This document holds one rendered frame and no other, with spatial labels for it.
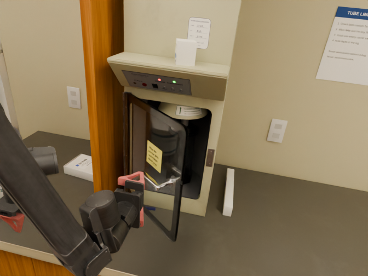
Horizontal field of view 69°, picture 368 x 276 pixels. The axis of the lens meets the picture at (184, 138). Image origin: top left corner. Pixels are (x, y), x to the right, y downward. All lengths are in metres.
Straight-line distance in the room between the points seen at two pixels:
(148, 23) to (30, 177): 0.53
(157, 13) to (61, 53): 0.79
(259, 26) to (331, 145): 0.64
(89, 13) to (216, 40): 0.34
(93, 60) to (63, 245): 0.49
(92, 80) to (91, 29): 0.14
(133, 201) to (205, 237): 0.40
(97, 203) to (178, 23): 0.52
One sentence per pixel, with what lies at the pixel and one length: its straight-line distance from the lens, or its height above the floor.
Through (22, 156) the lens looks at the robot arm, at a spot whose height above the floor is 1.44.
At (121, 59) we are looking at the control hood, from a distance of 0.75.
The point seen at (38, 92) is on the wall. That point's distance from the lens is 1.66.
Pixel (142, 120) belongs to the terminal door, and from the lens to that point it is 0.81.
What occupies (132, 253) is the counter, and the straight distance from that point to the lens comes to 0.93.
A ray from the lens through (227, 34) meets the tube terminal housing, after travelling 0.79.
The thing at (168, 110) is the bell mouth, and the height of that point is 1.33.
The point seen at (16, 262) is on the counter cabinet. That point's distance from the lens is 1.17.
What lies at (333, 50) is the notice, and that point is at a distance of 1.27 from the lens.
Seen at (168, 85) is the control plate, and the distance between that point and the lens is 0.77.
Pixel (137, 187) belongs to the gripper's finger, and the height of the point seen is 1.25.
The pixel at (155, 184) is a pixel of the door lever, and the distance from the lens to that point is 0.74.
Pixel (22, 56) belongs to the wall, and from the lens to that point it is 1.64.
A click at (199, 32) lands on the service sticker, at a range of 0.79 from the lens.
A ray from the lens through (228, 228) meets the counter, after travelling 1.04.
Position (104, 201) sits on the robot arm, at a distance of 0.56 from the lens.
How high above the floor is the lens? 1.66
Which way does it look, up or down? 27 degrees down
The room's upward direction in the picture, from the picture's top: 6 degrees clockwise
